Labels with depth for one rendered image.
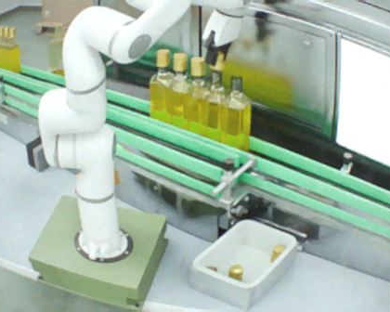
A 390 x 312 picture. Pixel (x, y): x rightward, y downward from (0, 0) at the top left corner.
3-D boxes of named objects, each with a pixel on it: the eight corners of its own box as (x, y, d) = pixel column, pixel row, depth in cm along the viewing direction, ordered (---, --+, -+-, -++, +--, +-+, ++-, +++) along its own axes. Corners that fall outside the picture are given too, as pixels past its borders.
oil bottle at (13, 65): (21, 84, 210) (19, 26, 195) (12, 88, 206) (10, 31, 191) (15, 81, 213) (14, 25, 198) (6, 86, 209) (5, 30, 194)
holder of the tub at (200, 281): (303, 252, 141) (308, 230, 137) (246, 311, 123) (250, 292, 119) (252, 233, 150) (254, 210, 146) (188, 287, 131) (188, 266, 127)
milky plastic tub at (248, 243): (294, 262, 138) (300, 238, 133) (247, 311, 122) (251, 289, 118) (240, 242, 146) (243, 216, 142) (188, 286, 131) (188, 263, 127)
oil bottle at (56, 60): (66, 82, 206) (66, 24, 192) (58, 88, 202) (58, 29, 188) (58, 81, 208) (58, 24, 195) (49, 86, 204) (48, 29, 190)
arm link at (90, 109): (101, 95, 101) (30, 99, 100) (110, 178, 119) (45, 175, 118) (109, 62, 107) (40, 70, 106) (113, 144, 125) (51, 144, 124)
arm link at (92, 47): (88, 106, 99) (84, 47, 88) (52, 77, 104) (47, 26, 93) (143, 68, 105) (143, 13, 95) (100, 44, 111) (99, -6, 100)
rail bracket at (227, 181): (256, 187, 145) (259, 142, 139) (216, 220, 134) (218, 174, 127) (246, 183, 147) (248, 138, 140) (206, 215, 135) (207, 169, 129)
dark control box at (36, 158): (55, 163, 179) (52, 141, 175) (40, 174, 174) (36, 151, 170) (42, 156, 184) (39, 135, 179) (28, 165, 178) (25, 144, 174)
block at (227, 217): (250, 213, 148) (253, 190, 144) (229, 231, 141) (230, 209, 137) (239, 208, 149) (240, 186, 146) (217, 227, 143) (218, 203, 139)
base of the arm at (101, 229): (124, 269, 124) (117, 217, 116) (74, 262, 124) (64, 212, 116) (129, 230, 137) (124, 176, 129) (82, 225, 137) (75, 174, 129)
